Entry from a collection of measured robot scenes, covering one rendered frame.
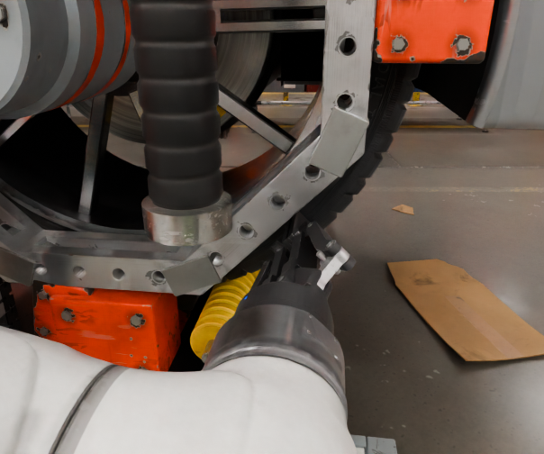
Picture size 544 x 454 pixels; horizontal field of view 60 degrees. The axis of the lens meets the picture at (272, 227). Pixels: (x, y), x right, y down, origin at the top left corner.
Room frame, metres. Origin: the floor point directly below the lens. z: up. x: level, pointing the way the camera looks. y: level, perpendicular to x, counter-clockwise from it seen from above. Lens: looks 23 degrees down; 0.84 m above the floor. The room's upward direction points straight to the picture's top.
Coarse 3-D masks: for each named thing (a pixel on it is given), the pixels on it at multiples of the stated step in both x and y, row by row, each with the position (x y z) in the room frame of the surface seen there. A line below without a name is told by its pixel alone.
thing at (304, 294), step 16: (304, 272) 0.32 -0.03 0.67; (320, 272) 0.31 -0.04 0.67; (256, 288) 0.29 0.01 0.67; (272, 288) 0.29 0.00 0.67; (288, 288) 0.29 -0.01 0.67; (304, 288) 0.29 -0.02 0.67; (320, 288) 0.30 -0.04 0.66; (240, 304) 0.29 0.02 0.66; (256, 304) 0.27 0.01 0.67; (288, 304) 0.27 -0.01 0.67; (304, 304) 0.27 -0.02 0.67; (320, 304) 0.28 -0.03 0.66; (320, 320) 0.26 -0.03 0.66
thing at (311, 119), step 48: (240, 0) 0.53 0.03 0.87; (288, 0) 0.52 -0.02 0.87; (96, 96) 0.55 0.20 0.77; (0, 144) 0.57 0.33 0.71; (48, 144) 0.68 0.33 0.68; (96, 144) 0.55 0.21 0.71; (288, 144) 0.52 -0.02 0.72; (48, 192) 0.58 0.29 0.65; (96, 192) 0.56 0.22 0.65; (144, 192) 0.66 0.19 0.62; (240, 192) 0.55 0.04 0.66
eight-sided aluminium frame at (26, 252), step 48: (336, 0) 0.41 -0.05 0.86; (336, 48) 0.41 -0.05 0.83; (336, 96) 0.41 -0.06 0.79; (336, 144) 0.41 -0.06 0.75; (288, 192) 0.42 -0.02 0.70; (0, 240) 0.46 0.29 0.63; (48, 240) 0.50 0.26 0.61; (96, 240) 0.49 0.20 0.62; (144, 240) 0.49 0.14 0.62; (240, 240) 0.43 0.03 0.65; (144, 288) 0.44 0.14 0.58; (192, 288) 0.43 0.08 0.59
